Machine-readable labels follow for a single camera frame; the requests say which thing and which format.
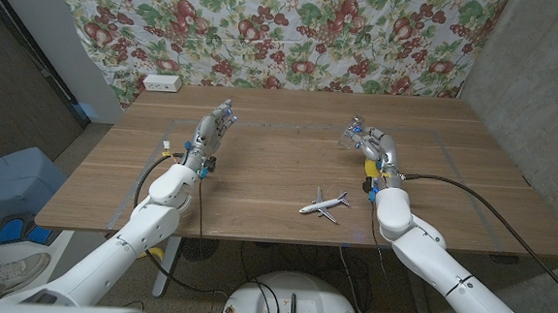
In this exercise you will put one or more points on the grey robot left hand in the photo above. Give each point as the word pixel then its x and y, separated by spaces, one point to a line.
pixel 206 133

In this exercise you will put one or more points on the white power outlet box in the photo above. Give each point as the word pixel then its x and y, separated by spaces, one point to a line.
pixel 162 83

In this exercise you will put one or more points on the round black fan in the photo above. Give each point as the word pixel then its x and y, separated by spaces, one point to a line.
pixel 199 249

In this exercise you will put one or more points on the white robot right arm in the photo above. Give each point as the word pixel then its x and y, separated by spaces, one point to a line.
pixel 428 253

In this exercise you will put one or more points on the grey table leg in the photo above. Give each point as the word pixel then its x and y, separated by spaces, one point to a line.
pixel 420 301

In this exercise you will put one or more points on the white toy airplane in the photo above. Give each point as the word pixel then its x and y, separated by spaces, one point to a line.
pixel 322 206

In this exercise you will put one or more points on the white sneaker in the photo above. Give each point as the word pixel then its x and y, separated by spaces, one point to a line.
pixel 20 269

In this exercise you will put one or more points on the yellow toy banana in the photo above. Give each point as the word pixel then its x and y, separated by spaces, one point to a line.
pixel 370 168

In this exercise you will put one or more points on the yellow curved item under table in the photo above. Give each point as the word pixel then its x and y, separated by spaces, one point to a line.
pixel 157 253

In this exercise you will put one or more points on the fruit print backdrop cloth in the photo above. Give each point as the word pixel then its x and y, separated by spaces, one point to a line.
pixel 267 29

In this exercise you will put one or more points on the clear glass salt shaker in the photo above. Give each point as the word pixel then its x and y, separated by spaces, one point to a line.
pixel 345 140

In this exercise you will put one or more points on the blue grey plastic bin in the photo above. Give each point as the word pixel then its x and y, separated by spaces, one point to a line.
pixel 10 184

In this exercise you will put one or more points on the white table leg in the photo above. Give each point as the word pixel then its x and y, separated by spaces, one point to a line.
pixel 168 266

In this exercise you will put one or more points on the blue and black foot pedal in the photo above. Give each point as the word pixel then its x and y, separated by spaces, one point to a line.
pixel 12 230

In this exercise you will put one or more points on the white robot torso base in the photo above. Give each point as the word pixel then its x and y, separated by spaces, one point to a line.
pixel 328 300

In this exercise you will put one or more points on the white floor platform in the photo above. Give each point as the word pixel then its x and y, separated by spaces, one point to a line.
pixel 60 238

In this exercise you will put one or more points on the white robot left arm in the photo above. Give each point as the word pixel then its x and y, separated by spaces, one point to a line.
pixel 123 241

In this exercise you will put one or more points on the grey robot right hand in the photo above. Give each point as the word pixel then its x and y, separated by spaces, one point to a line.
pixel 386 146

